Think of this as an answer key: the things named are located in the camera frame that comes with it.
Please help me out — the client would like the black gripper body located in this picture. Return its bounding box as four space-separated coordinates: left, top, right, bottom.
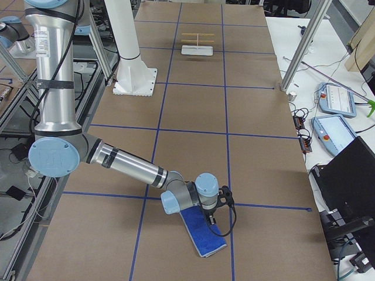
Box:
200 201 222 218

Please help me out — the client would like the blue grey-edged towel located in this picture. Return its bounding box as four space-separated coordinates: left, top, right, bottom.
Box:
180 206 227 258

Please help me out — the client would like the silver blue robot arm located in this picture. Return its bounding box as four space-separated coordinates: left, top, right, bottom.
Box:
1 16 35 54
25 1 224 225

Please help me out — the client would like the white wooden towel rack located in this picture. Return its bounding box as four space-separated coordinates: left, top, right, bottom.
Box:
181 33 215 56

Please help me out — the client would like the lower black orange adapter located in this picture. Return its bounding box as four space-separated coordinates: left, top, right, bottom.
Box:
298 136 312 154

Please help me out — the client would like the black orange adapter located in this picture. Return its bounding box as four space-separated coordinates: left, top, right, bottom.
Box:
298 136 312 154
292 116 305 130

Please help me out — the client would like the black monitor stand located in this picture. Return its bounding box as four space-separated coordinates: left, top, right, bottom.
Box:
319 210 374 242

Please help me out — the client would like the upper black orange adapter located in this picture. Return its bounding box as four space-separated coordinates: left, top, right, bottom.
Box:
292 116 305 130

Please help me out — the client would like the black laptop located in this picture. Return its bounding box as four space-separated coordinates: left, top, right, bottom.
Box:
311 136 374 219

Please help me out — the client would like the small silver cylinder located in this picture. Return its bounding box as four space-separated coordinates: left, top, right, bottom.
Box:
288 91 297 102

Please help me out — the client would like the lower teach pendant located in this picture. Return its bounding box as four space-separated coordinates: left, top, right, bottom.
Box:
311 114 357 156

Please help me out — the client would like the teach pendant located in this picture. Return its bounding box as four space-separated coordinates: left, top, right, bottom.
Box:
317 83 357 118
311 114 357 156

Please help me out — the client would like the upper teach pendant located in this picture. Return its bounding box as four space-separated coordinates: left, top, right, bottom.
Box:
317 83 357 118

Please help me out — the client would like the green grabber stick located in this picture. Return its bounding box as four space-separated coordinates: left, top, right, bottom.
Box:
301 61 374 118

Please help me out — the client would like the wooden board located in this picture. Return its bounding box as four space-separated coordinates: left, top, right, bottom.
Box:
345 8 374 72

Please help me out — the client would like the black camera cable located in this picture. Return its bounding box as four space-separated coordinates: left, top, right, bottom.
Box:
211 204 237 238

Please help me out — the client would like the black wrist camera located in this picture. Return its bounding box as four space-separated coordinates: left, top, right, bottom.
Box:
218 186 234 208

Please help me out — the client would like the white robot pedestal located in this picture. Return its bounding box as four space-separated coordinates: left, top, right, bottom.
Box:
105 0 158 97

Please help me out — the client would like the aluminium frame post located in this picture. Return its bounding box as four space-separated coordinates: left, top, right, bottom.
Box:
280 0 332 92

